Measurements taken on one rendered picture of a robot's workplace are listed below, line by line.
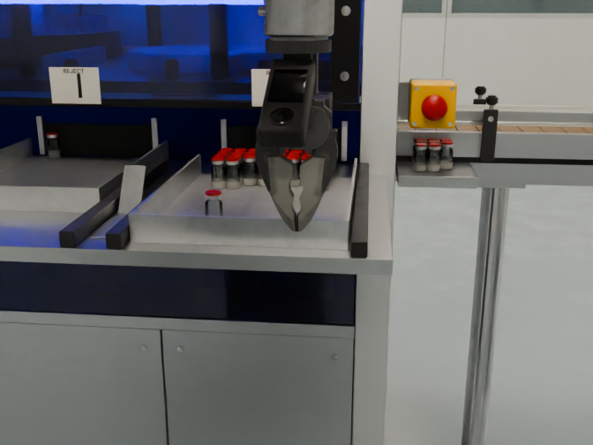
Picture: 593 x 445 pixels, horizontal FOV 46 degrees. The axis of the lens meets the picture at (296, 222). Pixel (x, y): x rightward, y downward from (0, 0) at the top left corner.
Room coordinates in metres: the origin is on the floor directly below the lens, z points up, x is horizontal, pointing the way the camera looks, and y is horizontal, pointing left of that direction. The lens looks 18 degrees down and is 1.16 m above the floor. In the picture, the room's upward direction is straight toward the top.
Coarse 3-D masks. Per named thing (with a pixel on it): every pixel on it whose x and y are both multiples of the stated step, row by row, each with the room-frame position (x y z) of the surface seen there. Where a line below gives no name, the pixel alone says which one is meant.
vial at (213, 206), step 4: (208, 196) 0.84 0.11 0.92; (212, 196) 0.84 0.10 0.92; (216, 196) 0.84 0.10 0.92; (220, 196) 0.85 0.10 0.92; (208, 200) 0.85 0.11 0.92; (212, 200) 0.84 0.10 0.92; (216, 200) 0.85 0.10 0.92; (220, 200) 0.85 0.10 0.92; (208, 204) 0.84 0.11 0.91; (212, 204) 0.84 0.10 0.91; (216, 204) 0.84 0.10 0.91; (220, 204) 0.85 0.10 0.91; (208, 208) 0.84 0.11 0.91; (212, 208) 0.84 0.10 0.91; (216, 208) 0.84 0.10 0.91; (220, 208) 0.85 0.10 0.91; (208, 212) 0.84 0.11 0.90; (212, 212) 0.84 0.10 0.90; (216, 212) 0.84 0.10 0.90; (220, 212) 0.85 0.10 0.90
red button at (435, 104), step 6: (432, 96) 1.10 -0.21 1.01; (438, 96) 1.10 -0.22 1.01; (426, 102) 1.10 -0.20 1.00; (432, 102) 1.10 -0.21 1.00; (438, 102) 1.09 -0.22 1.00; (444, 102) 1.10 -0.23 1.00; (426, 108) 1.10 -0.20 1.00; (432, 108) 1.10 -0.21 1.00; (438, 108) 1.09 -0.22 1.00; (444, 108) 1.10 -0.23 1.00; (426, 114) 1.10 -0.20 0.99; (432, 114) 1.10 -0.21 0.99; (438, 114) 1.09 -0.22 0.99; (444, 114) 1.10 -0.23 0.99; (432, 120) 1.10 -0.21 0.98
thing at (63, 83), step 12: (60, 72) 1.19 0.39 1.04; (72, 72) 1.19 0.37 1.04; (84, 72) 1.19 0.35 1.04; (96, 72) 1.19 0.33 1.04; (60, 84) 1.19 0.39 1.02; (72, 84) 1.19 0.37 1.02; (84, 84) 1.19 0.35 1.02; (96, 84) 1.19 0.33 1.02; (60, 96) 1.19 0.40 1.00; (72, 96) 1.19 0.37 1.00; (84, 96) 1.19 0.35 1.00; (96, 96) 1.19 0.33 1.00
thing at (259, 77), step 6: (252, 72) 1.16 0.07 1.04; (258, 72) 1.16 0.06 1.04; (264, 72) 1.16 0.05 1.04; (252, 78) 1.16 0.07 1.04; (258, 78) 1.16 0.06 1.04; (264, 78) 1.16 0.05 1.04; (252, 84) 1.16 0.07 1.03; (258, 84) 1.16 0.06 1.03; (264, 84) 1.16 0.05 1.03; (252, 90) 1.16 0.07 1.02; (258, 90) 1.16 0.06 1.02; (264, 90) 1.16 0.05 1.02; (252, 96) 1.16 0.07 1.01; (258, 96) 1.16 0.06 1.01; (252, 102) 1.16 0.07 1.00; (258, 102) 1.16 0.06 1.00
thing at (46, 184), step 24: (24, 144) 1.25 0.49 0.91; (168, 144) 1.26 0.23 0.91; (0, 168) 1.16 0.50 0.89; (24, 168) 1.18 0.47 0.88; (48, 168) 1.18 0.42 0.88; (72, 168) 1.18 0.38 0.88; (96, 168) 1.18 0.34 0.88; (120, 168) 1.18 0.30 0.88; (0, 192) 0.93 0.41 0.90; (24, 192) 0.93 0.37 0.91; (48, 192) 0.93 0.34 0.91; (72, 192) 0.92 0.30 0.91; (96, 192) 0.92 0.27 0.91
